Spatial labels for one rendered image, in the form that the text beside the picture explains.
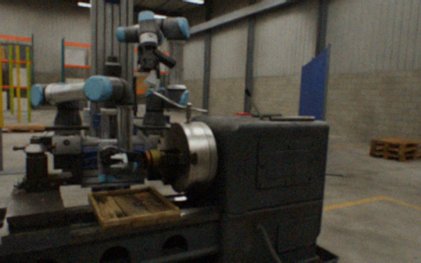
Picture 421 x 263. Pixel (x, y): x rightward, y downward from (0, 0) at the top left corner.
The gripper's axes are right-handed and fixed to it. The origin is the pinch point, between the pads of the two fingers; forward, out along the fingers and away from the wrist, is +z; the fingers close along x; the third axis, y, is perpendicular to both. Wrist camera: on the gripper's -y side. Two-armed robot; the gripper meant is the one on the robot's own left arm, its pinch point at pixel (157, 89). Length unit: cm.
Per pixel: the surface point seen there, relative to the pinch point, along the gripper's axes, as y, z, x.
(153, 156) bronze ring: 4.0, 29.1, -0.4
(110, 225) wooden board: 24, 54, 7
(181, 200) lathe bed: -13, 49, -16
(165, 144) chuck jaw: -3.2, 23.7, -4.7
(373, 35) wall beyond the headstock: -997, -411, -517
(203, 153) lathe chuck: -13.4, 30.5, 11.2
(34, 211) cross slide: 48, 46, 9
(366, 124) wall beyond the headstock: -991, -111, -605
